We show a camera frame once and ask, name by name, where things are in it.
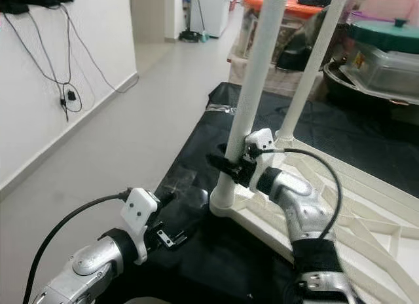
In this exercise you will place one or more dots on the clear tape cross patch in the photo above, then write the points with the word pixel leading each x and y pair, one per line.
pixel 180 183

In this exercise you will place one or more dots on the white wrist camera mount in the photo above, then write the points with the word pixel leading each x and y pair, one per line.
pixel 262 139
pixel 141 209

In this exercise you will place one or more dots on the beige cloth covered crate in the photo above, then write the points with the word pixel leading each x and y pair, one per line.
pixel 281 81

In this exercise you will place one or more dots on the black round basin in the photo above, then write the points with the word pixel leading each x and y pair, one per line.
pixel 347 91

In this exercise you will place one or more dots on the red patterned box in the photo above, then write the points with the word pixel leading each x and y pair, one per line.
pixel 291 35

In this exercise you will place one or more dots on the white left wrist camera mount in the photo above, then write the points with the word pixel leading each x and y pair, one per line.
pixel 141 209

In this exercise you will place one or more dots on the black floor mop head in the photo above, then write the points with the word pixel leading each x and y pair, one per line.
pixel 190 37

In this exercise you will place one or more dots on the black power adapter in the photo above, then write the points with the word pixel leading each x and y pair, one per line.
pixel 71 94

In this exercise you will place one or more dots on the black tablecloth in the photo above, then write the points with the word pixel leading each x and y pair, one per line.
pixel 203 147

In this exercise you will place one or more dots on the white plastic table top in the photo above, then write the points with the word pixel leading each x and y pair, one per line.
pixel 386 206

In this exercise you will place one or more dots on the pink plastic storage box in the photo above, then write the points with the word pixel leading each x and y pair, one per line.
pixel 386 4

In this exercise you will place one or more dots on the orange lidded clear bin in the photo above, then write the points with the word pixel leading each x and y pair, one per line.
pixel 301 6

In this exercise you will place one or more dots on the clear plastic storage box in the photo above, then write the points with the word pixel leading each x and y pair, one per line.
pixel 386 71

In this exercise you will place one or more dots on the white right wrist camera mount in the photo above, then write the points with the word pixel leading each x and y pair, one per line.
pixel 262 139

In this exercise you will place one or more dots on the white fridge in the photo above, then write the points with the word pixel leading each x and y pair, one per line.
pixel 213 12

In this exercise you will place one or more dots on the clear tape strip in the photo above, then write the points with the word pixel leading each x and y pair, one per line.
pixel 219 109

